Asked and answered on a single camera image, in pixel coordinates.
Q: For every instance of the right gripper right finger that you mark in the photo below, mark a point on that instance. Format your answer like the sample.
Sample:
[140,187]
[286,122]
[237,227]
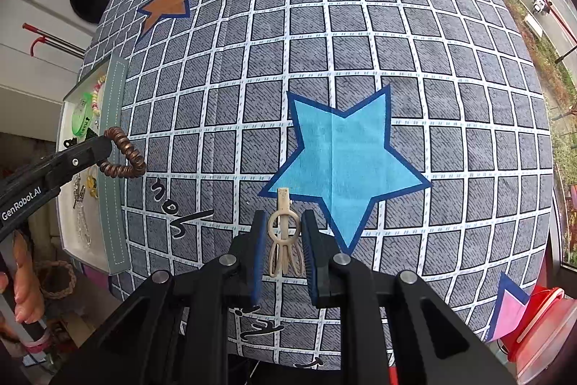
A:
[318,250]

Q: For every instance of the grey checked star bedsheet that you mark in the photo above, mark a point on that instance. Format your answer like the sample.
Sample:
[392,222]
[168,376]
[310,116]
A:
[416,130]

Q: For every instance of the small black claw clip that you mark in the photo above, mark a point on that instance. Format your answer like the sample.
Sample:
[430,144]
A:
[69,143]

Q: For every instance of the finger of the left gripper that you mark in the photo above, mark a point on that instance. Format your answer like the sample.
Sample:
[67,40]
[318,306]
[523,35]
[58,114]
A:
[66,164]

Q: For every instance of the left hand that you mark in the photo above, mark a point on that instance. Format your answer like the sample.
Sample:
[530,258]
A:
[29,299]

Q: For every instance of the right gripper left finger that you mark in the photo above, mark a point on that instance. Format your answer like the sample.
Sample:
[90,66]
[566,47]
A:
[245,284]

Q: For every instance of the green jewelry tray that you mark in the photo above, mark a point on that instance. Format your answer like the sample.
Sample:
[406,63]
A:
[89,207]

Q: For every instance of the red handled metal rod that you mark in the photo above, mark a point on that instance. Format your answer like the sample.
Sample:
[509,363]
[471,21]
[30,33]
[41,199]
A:
[53,41]

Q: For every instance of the red plastic container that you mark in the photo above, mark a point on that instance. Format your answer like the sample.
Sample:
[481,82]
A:
[543,344]

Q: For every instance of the beige claw hair clip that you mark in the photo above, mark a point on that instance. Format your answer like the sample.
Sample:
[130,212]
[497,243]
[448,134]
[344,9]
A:
[284,229]

